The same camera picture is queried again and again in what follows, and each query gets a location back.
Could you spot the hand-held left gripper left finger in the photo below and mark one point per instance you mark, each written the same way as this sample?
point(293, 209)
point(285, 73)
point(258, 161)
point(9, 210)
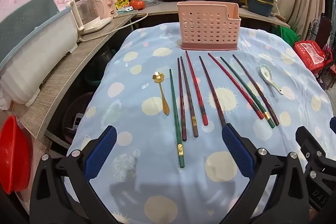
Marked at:
point(101, 153)

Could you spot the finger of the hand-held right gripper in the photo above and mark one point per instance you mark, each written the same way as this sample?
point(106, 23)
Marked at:
point(307, 142)
point(333, 124)

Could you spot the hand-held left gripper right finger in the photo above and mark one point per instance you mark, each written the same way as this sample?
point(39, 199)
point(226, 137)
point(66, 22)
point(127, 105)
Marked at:
point(237, 150)

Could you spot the green chopstick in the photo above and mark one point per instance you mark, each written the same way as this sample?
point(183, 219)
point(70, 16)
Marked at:
point(247, 92)
point(175, 113)

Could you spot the brown chopstick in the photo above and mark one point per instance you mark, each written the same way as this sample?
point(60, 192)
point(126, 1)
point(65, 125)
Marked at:
point(188, 98)
point(255, 90)

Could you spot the dark red chopstick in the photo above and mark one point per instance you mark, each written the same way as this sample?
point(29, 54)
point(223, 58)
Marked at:
point(211, 90)
point(181, 98)

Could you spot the white ceramic soup spoon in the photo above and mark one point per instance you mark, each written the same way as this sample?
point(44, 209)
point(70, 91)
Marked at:
point(265, 73)

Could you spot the gold flower spoon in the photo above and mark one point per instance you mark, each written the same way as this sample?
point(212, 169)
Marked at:
point(163, 98)

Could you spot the pink perforated utensil basket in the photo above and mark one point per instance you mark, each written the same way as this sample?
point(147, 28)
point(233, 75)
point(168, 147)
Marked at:
point(207, 27)

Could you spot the blue dotted tablecloth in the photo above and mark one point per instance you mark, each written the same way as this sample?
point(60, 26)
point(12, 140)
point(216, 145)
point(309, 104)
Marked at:
point(157, 187)

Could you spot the red plastic bag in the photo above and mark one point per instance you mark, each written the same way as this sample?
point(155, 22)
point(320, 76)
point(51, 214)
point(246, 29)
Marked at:
point(309, 54)

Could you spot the grey wooden counter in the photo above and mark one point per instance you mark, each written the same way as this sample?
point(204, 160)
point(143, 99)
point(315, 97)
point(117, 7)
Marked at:
point(65, 74)

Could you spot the red plastic basin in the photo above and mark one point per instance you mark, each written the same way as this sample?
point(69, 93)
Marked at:
point(14, 155)

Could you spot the dark metal chair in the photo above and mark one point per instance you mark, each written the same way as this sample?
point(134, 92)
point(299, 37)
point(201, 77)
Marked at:
point(325, 27)

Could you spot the green plastic bag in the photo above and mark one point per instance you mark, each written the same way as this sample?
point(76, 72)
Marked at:
point(286, 35)

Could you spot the white plastic tub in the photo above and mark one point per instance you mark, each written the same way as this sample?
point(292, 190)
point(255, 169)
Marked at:
point(31, 61)

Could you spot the blue bowl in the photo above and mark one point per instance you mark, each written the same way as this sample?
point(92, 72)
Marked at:
point(258, 8)

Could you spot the glass kettle white base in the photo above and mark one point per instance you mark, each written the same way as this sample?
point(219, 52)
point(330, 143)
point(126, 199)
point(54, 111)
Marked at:
point(89, 11)

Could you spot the small teal packet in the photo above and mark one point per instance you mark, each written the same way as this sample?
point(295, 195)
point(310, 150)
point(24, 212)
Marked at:
point(127, 8)

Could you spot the black induction cooker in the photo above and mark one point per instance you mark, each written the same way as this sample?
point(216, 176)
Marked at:
point(237, 1)

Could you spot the yellow label bottle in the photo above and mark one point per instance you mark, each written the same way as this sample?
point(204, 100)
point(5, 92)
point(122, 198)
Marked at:
point(122, 2)

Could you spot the red tomato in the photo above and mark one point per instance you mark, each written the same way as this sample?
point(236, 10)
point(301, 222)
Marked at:
point(137, 5)

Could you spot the teal plastic panel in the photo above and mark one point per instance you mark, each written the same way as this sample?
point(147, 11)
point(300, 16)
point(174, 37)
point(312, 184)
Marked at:
point(23, 14)

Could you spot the clear plastic food container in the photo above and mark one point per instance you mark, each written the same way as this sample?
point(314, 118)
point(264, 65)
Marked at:
point(149, 1)

